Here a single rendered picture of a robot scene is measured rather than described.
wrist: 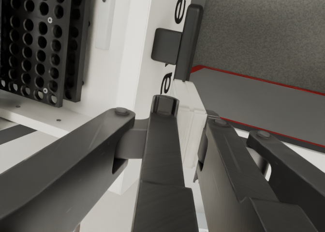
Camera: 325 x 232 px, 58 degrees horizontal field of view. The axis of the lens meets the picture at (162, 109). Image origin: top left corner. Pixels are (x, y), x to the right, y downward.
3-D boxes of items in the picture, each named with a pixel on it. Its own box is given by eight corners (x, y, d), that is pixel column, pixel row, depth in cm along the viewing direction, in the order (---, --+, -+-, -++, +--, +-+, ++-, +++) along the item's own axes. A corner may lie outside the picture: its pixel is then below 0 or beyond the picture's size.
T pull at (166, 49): (205, 6, 24) (201, 4, 23) (186, 93, 26) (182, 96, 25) (165, -1, 25) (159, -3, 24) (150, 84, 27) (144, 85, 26)
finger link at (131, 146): (169, 168, 13) (99, 157, 12) (168, 127, 17) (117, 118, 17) (175, 136, 12) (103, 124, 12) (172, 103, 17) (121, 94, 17)
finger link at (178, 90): (179, 167, 14) (164, 165, 14) (175, 120, 21) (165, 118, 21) (192, 110, 14) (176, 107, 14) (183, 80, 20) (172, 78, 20)
